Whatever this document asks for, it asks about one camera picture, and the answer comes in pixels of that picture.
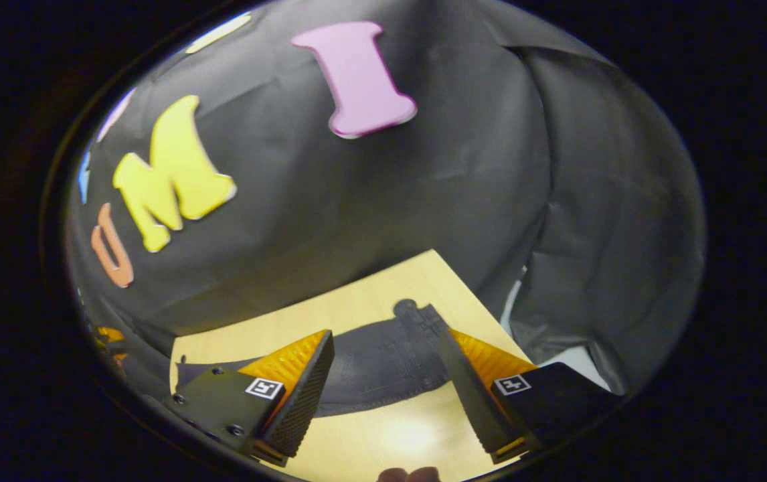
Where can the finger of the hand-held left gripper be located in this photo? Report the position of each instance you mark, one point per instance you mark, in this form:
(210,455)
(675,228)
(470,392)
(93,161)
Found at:
(110,338)

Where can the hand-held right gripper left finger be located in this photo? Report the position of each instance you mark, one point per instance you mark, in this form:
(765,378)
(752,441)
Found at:
(303,402)

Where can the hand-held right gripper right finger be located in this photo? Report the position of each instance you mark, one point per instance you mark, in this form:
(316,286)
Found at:
(474,402)

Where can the dark blue jeans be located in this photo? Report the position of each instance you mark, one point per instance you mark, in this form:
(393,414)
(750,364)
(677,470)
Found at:
(390,361)

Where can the black backdrop cloth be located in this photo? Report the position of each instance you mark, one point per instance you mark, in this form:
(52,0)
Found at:
(357,201)

